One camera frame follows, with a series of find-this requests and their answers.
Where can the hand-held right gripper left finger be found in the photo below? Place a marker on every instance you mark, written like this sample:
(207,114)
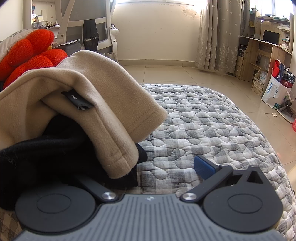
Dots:
(92,185)

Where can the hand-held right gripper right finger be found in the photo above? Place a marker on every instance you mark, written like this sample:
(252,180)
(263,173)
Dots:
(204,166)

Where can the beige and black bear sweatshirt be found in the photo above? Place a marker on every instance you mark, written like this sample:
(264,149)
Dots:
(69,115)

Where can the grey checkered quilt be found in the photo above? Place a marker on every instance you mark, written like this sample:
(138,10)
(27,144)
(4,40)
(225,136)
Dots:
(208,120)

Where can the white shopping bag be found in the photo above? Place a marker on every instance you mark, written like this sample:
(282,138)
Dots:
(274,92)

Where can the red shopping bag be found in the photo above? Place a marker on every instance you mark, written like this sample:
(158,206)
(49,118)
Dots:
(286,80)

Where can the wooden desk with shelves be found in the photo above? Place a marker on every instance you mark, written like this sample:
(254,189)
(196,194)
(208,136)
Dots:
(252,53)

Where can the beige star curtain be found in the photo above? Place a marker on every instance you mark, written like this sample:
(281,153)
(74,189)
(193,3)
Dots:
(217,34)

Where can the dark box with white paper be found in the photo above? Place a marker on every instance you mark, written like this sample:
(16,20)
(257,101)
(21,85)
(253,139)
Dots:
(69,47)

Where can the black laptop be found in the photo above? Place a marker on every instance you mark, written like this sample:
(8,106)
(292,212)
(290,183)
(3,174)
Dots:
(271,37)

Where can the red knitted flower cushion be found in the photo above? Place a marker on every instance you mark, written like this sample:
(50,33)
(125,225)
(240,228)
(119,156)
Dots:
(30,53)

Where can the pale printed pillow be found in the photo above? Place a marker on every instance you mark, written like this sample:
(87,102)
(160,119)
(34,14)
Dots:
(13,38)

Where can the white mesh office chair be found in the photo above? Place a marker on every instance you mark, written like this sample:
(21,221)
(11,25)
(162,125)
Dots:
(76,14)

